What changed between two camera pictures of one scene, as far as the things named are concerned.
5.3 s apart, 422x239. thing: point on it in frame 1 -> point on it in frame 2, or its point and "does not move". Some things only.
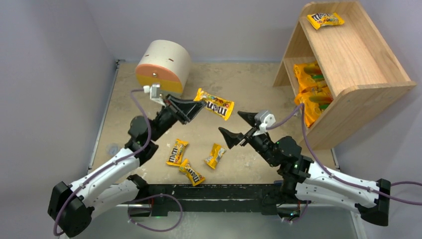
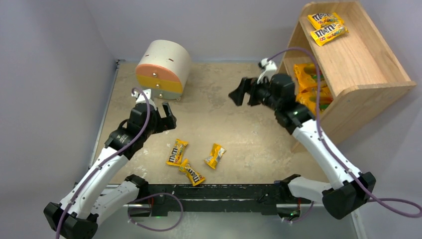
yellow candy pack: [217, 152] does not move
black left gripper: [173, 108] -> [159, 122]
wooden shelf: [364, 77] does not move
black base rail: [164, 198] does not move
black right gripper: [249, 133] -> [252, 93]
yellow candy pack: [318, 20] does not move
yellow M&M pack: [177, 154] does not move
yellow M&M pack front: [195, 178] does not move
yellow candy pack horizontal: [215, 104] -> [324, 35]
